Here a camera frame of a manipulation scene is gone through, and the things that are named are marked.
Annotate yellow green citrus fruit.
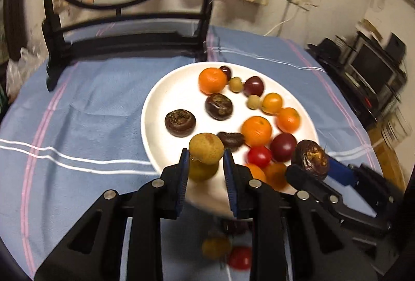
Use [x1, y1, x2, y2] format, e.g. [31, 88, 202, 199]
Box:
[189, 157, 219, 183]

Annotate tan longan fruit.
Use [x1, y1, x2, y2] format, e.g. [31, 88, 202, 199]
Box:
[189, 133, 224, 165]
[246, 94, 261, 110]

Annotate yellow orange tangerine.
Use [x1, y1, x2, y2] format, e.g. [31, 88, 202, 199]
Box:
[261, 93, 283, 115]
[245, 164, 267, 183]

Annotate red cherry tomato on plate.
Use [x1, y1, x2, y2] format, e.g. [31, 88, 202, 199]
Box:
[246, 146, 272, 169]

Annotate white oval plate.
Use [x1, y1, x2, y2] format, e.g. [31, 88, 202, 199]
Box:
[141, 62, 320, 218]

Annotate blue striped tablecloth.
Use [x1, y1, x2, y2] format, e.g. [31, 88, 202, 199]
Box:
[1, 27, 381, 276]

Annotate black monitor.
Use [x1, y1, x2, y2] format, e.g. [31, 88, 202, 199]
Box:
[348, 42, 398, 95]

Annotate small tan longan on plate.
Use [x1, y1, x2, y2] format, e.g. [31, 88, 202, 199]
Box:
[228, 77, 244, 93]

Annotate orange tangerine on plate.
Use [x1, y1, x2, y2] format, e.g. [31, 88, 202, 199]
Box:
[198, 67, 228, 95]

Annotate dark water chestnut on plate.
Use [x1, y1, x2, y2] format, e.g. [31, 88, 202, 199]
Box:
[219, 65, 232, 81]

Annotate white plastic bag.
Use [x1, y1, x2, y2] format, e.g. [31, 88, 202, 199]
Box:
[6, 48, 46, 103]

